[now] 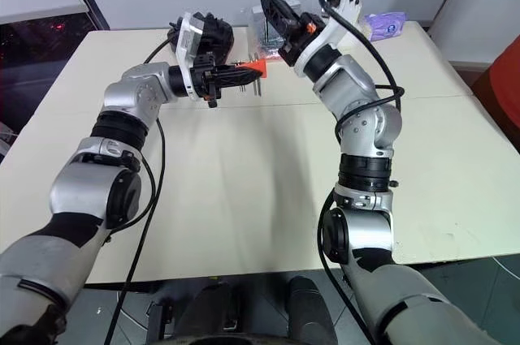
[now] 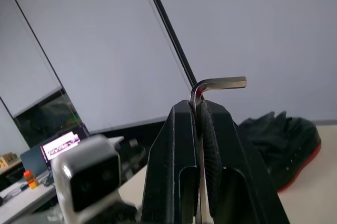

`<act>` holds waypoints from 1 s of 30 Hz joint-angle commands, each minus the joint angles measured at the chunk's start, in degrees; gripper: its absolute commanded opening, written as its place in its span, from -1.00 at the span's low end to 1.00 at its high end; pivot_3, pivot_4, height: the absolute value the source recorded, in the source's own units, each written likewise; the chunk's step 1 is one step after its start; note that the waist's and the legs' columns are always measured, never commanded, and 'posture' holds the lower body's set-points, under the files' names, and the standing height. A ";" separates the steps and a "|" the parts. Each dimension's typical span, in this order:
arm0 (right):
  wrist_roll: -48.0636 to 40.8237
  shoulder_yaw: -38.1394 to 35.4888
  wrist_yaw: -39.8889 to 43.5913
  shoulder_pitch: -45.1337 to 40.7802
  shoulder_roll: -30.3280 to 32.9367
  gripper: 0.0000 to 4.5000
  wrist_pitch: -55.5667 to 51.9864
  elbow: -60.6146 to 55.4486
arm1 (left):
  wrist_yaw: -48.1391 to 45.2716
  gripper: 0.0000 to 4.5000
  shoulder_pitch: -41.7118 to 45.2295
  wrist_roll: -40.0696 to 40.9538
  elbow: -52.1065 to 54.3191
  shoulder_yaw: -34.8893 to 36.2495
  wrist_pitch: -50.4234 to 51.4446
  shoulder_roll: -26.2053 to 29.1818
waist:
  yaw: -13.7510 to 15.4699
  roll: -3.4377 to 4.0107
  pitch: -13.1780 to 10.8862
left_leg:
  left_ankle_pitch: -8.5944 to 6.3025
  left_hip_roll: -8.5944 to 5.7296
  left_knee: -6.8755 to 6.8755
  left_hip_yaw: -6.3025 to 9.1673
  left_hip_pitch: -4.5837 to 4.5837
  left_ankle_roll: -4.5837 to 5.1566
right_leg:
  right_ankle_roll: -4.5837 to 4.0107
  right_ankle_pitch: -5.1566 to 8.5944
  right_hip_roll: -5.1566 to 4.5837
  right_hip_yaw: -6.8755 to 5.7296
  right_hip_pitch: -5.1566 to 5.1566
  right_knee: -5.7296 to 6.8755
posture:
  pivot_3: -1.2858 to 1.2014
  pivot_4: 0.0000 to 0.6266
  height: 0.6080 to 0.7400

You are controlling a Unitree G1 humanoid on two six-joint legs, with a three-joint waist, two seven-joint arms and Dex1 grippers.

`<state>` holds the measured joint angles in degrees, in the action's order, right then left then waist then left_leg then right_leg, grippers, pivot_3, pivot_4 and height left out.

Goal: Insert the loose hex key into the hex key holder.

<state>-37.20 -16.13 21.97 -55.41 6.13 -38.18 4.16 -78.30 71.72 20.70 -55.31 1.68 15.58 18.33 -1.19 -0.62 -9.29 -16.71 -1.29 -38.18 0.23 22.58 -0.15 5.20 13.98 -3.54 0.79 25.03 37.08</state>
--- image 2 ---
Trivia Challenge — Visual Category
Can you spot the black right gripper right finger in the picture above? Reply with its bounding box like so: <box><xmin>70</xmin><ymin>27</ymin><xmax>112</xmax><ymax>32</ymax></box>
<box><xmin>199</xmin><ymin>100</ymin><xmax>291</xmax><ymax>224</ymax></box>

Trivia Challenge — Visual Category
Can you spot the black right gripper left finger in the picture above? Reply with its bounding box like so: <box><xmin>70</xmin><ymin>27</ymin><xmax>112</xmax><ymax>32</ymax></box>
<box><xmin>140</xmin><ymin>99</ymin><xmax>201</xmax><ymax>224</ymax></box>

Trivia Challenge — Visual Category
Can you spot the silver hex key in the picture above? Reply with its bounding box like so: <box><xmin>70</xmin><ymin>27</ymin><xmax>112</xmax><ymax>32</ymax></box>
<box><xmin>189</xmin><ymin>76</ymin><xmax>247</xmax><ymax>224</ymax></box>

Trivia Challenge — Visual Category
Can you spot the black and red bag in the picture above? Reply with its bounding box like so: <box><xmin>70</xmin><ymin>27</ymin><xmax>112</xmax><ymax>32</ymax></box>
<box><xmin>238</xmin><ymin>110</ymin><xmax>323</xmax><ymax>193</ymax></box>

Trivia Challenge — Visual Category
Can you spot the laptop with lit screen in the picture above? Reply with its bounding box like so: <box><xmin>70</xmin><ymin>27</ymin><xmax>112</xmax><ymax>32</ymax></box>
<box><xmin>19</xmin><ymin>123</ymin><xmax>90</xmax><ymax>187</ymax></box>

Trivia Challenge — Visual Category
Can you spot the grey desk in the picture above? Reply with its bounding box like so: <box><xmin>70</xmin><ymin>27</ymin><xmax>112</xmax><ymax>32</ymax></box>
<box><xmin>0</xmin><ymin>175</ymin><xmax>57</xmax><ymax>224</ymax></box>

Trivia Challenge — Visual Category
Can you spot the yellow box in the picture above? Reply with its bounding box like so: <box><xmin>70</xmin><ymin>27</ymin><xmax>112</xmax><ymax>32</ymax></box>
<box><xmin>0</xmin><ymin>152</ymin><xmax>18</xmax><ymax>169</ymax></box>

